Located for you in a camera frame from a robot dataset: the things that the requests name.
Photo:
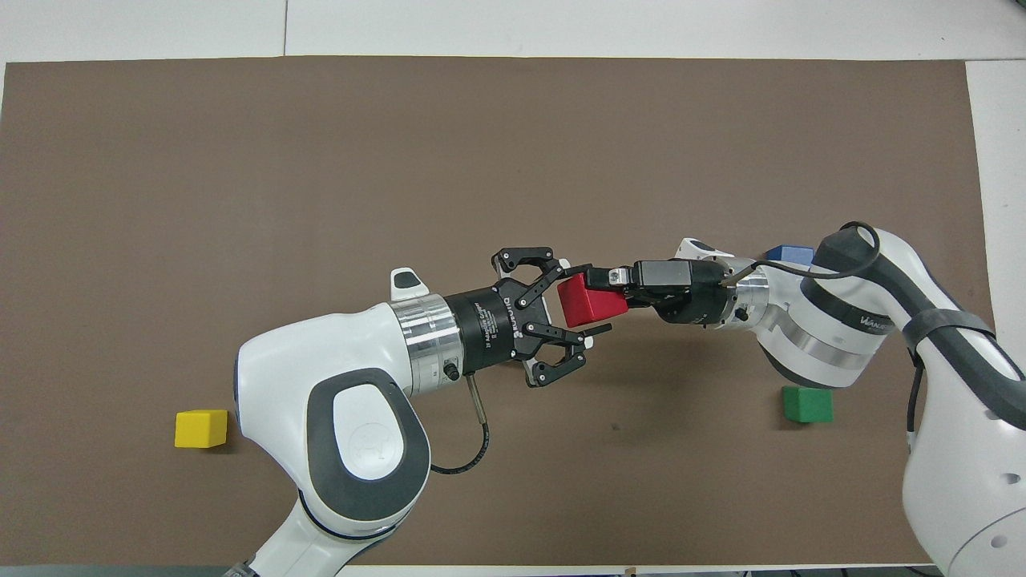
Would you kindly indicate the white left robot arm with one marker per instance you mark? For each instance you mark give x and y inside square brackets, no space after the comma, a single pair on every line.
[337,425]

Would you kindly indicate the yellow wooden block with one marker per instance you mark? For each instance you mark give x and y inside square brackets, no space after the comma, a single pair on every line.
[200,429]

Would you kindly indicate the brown table mat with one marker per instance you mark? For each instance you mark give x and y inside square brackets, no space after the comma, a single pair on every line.
[321,160]

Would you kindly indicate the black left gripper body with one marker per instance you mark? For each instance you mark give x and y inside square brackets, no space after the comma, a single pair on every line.
[485,328]

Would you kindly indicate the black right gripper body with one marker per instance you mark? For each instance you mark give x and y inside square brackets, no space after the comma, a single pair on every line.
[697,303]

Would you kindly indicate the green wooden block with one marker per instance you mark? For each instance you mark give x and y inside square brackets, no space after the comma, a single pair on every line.
[808,405]

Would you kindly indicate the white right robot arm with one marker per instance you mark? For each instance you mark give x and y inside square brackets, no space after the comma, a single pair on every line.
[946,361]

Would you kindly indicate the red wooden block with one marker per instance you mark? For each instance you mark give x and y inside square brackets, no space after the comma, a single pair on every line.
[589,303]

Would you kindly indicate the blue wooden block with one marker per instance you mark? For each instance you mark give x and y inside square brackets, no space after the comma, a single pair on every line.
[789,255]

